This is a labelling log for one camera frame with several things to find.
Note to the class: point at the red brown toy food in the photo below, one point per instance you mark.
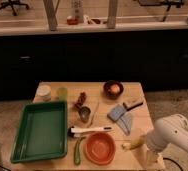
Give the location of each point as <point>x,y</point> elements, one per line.
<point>81,100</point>

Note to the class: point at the white handled black brush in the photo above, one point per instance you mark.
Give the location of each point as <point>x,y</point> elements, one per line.
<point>76,131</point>

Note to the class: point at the green plastic tray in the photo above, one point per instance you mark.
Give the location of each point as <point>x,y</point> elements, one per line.
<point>41,133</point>

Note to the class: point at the white bottle on shelf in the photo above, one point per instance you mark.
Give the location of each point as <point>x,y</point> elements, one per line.
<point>77,10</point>

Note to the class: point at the blue grey cloth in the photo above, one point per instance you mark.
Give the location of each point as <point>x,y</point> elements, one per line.
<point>122,118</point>

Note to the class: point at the small metal cup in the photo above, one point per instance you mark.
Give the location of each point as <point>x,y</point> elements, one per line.
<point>84,114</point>

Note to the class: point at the dark brown bowl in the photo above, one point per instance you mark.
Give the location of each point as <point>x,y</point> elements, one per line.
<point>108,93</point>

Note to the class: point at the translucent green cup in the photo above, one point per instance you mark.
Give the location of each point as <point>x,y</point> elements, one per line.
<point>62,94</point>

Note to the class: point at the orange plastic bowl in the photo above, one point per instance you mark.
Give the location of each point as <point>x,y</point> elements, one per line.
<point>100,148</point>

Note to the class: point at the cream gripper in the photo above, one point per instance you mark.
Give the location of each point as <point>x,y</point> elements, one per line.
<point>151,157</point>

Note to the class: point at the red object on shelf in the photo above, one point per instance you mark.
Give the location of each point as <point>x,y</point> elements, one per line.
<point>71,21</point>

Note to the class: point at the yellow banana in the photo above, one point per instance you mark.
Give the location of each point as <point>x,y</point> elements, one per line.
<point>133,144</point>

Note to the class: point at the black office chair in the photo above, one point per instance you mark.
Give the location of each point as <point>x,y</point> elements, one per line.
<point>12,4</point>

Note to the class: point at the white cylindrical container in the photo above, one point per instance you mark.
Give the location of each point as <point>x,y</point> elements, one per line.
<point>44,92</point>

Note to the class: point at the orange fruit in bowl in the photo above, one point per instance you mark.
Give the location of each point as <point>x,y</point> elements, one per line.
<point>114,88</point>

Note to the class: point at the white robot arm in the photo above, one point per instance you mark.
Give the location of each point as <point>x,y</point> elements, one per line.
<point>172,129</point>

